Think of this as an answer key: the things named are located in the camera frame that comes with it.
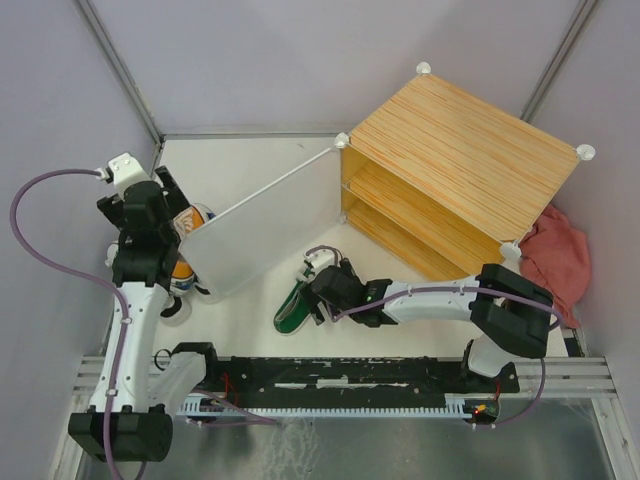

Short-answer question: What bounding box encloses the green sneaker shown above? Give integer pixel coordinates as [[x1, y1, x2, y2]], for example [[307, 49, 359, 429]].
[[105, 241, 119, 268], [273, 284, 311, 335]]

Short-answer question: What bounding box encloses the white cabinet door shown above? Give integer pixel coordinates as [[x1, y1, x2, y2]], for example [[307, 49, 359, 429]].
[[179, 147, 341, 301]]

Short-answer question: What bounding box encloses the wooden shoe cabinet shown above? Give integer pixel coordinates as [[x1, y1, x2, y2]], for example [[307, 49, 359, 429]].
[[334, 62, 595, 280]]

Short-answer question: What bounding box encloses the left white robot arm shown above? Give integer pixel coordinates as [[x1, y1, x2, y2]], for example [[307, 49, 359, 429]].
[[68, 167, 221, 466]]

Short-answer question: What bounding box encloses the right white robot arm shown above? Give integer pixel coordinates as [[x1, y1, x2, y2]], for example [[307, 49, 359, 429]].
[[302, 261, 560, 391]]

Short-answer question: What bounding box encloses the pink cloth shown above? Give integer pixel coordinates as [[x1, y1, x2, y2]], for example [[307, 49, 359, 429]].
[[519, 204, 592, 329]]

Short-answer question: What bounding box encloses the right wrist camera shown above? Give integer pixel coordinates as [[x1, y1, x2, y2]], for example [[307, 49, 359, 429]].
[[300, 245, 344, 281]]

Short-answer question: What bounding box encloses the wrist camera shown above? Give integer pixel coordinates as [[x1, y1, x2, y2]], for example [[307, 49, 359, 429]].
[[95, 152, 151, 197], [300, 245, 344, 281]]

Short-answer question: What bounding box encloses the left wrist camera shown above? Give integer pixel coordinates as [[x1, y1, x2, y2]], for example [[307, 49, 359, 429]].
[[95, 152, 151, 197]]

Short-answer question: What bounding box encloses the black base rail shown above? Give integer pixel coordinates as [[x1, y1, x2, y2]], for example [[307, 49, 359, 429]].
[[201, 357, 520, 410]]

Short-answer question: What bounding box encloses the light blue cable duct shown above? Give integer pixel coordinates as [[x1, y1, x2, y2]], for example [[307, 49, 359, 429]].
[[177, 392, 476, 417]]

